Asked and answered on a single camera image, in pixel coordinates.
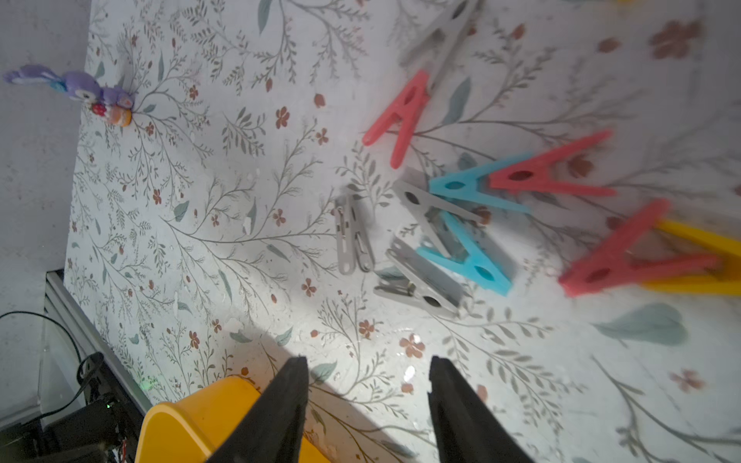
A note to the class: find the teal clothespin in pile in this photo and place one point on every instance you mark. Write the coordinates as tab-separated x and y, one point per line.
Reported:
468	185

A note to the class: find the grey clothespin lower middle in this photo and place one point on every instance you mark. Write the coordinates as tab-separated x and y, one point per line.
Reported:
424	285

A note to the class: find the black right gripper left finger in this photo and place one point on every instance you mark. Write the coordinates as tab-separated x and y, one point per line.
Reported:
272	430

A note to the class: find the red clothespin upper pile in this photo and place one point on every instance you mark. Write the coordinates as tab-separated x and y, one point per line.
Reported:
535	174

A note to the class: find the grey clothespin pile left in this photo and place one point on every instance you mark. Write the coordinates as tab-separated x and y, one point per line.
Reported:
426	207

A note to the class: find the purple plush toy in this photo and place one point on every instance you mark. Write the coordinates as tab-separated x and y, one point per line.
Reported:
113	104

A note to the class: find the red clothespin in pile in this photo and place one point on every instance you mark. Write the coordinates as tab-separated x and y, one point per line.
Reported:
609	265

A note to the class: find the teal clothespin lower pile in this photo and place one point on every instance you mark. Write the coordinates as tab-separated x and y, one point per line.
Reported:
477	266

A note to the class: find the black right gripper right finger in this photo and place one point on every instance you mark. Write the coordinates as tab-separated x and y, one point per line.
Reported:
465	430

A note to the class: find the grey clothespin near left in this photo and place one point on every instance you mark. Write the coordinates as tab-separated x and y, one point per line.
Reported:
444	35

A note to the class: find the red clothespin left pair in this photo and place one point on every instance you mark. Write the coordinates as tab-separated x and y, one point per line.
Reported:
406	110

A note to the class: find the grey clothespin flat pair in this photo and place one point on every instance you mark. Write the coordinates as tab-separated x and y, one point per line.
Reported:
353	246

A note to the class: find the yellow clothespin in pile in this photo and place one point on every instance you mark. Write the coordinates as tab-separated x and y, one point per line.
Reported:
716	272

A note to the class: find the yellow plastic storage tray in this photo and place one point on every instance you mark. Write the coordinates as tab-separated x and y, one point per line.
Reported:
192	429

